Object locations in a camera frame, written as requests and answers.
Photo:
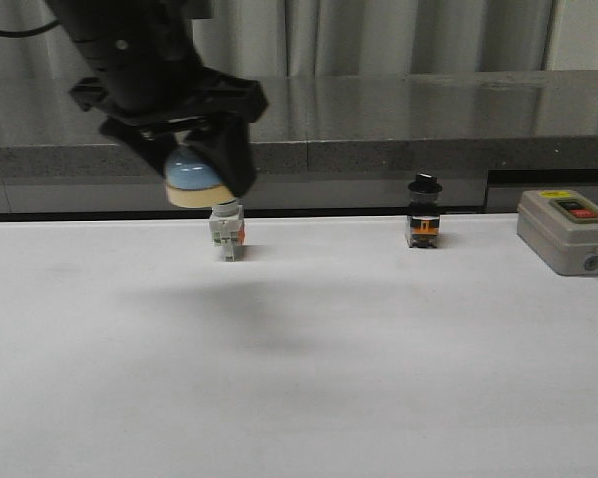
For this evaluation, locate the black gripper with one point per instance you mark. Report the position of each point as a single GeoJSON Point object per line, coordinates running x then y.
{"type": "Point", "coordinates": [144, 94]}

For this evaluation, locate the blue desk bell cream base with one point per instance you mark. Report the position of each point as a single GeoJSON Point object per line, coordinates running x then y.
{"type": "Point", "coordinates": [191, 182]}

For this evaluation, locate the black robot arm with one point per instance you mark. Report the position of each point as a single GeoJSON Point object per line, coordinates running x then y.
{"type": "Point", "coordinates": [163, 21]}

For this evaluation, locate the grey stone counter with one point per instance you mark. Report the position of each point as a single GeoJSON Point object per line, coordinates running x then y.
{"type": "Point", "coordinates": [325, 146]}

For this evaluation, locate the grey curtain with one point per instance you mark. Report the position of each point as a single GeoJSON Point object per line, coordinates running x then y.
{"type": "Point", "coordinates": [367, 38]}

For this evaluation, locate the green pushbutton switch white body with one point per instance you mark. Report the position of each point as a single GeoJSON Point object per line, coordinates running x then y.
{"type": "Point", "coordinates": [227, 227]}

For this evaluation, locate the black rotary selector switch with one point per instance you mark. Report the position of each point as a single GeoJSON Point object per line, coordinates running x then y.
{"type": "Point", "coordinates": [423, 218]}

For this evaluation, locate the grey push button switch box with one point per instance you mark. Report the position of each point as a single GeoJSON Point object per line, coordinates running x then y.
{"type": "Point", "coordinates": [561, 227]}

